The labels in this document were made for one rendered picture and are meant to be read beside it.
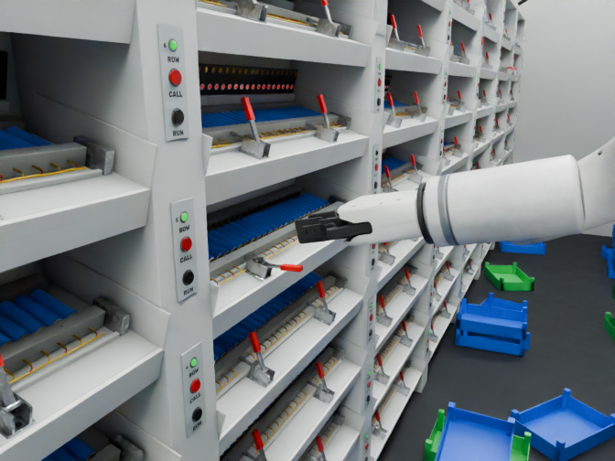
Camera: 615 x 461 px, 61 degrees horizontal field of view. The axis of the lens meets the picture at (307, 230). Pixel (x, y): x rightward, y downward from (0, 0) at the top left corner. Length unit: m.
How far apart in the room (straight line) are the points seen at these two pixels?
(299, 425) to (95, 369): 0.62
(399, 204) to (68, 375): 0.40
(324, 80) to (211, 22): 0.59
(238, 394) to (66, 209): 0.49
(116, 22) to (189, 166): 0.18
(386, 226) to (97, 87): 0.36
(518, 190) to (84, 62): 0.48
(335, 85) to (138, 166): 0.71
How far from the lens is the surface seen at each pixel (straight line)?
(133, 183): 0.61
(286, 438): 1.13
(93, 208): 0.55
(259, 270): 0.84
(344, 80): 1.22
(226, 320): 0.77
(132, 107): 0.60
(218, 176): 0.69
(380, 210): 0.61
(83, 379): 0.61
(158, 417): 0.72
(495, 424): 1.86
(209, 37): 0.69
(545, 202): 0.58
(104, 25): 0.57
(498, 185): 0.59
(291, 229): 1.00
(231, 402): 0.89
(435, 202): 0.60
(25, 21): 0.52
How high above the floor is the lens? 1.17
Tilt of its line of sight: 15 degrees down
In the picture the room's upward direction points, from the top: straight up
